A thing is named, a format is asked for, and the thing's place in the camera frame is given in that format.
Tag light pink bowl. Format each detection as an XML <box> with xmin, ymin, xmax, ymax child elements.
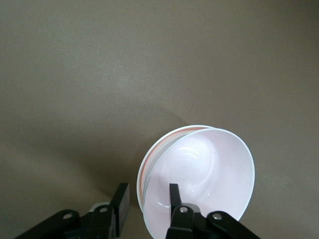
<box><xmin>143</xmin><ymin>127</ymin><xmax>256</xmax><ymax>239</ymax></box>

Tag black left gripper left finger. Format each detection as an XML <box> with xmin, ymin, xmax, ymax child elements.
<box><xmin>14</xmin><ymin>183</ymin><xmax>131</xmax><ymax>239</ymax></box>

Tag white bowl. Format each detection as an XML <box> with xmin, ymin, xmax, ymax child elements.
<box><xmin>136</xmin><ymin>123</ymin><xmax>217</xmax><ymax>226</ymax></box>

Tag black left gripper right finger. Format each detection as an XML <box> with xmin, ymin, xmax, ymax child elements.
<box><xmin>165</xmin><ymin>183</ymin><xmax>261</xmax><ymax>239</ymax></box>

